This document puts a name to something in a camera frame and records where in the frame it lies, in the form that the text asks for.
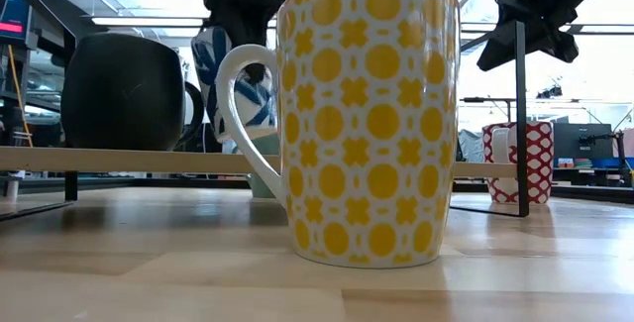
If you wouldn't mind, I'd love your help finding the blue floral white mug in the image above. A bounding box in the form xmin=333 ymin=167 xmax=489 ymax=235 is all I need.
xmin=190 ymin=25 xmax=278 ymax=144

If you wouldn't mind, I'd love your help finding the green faceted mug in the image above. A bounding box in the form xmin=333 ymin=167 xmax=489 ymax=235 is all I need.
xmin=232 ymin=132 xmax=281 ymax=199

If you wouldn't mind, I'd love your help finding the red lattice white mug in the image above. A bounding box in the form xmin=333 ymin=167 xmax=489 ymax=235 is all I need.
xmin=481 ymin=121 xmax=555 ymax=205

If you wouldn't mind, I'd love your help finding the black mug red interior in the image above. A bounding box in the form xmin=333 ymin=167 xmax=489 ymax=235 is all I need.
xmin=60 ymin=33 xmax=205 ymax=153

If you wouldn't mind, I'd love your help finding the wooden shelf black frame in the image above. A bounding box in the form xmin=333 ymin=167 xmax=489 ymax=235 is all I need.
xmin=0 ymin=0 xmax=530 ymax=222

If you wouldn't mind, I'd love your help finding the dark background monitor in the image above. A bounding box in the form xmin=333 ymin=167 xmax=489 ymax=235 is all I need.
xmin=553 ymin=122 xmax=614 ymax=160

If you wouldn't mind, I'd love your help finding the long ceiling light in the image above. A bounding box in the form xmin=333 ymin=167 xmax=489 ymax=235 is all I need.
xmin=91 ymin=16 xmax=205 ymax=28

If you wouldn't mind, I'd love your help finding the blue storage bin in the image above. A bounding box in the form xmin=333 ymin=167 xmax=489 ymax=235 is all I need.
xmin=554 ymin=157 xmax=634 ymax=170

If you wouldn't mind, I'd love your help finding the computer monitor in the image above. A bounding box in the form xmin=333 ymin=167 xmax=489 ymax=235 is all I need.
xmin=0 ymin=0 xmax=37 ymax=46

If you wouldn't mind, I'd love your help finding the thin yellow cable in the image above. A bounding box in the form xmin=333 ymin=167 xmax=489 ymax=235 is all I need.
xmin=7 ymin=44 xmax=34 ymax=149

